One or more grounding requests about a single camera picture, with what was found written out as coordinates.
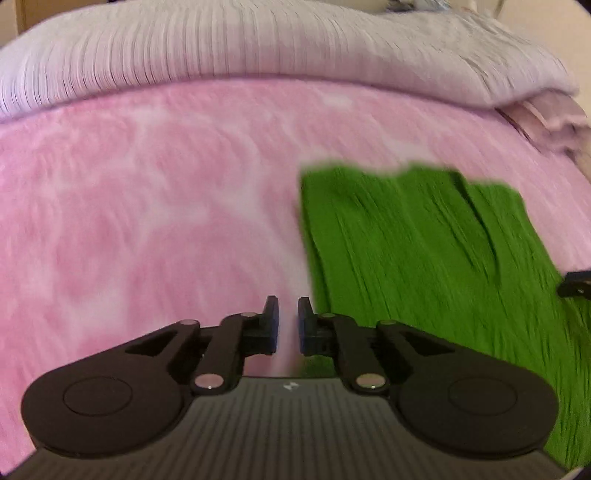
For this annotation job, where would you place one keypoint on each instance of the pink floral blanket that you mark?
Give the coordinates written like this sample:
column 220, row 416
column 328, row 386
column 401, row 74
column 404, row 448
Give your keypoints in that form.
column 138, row 207

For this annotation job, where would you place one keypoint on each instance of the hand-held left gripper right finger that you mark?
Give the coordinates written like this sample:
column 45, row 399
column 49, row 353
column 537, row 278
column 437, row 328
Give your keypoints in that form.
column 302, row 323

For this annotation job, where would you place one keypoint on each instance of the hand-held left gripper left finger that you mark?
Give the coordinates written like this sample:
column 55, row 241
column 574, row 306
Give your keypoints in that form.
column 275, row 323

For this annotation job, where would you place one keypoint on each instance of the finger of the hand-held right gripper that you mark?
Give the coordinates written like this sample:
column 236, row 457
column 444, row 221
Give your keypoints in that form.
column 577, row 284

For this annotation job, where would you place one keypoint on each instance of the lilac ribbed quilt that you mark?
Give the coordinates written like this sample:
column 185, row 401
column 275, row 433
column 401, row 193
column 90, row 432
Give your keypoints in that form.
column 254, row 46

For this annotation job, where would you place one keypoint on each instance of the green knit sweater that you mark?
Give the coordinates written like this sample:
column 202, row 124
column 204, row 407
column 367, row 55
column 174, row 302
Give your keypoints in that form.
column 415, row 254

